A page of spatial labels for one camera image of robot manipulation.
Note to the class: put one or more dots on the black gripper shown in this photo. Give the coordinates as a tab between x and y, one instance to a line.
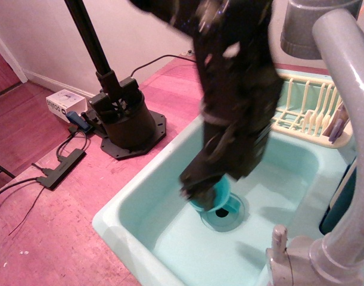
240	97

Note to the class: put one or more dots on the teal plastic cup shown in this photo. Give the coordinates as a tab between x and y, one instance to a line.
224	199

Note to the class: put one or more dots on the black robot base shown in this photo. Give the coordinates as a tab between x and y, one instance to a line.
120	116

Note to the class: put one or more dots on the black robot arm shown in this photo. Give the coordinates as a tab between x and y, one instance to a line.
192	18

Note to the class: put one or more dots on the sink drain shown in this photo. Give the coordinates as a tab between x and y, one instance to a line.
228	217

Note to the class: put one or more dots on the light teal toy sink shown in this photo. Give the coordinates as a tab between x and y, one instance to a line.
162	240

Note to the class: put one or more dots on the cream dish drying rack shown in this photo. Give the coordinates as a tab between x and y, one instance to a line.
307	110

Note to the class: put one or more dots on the purple utensil in rack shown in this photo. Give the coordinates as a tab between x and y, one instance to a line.
341	118

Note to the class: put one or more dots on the grey toy faucet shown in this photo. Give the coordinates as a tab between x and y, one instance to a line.
328	30

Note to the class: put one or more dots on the black usb hub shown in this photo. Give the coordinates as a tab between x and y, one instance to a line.
53	177

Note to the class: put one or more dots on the white cardboard box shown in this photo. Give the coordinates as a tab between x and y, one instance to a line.
64	101

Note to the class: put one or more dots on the blue clamp handle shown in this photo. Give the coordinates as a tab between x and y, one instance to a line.
75	119

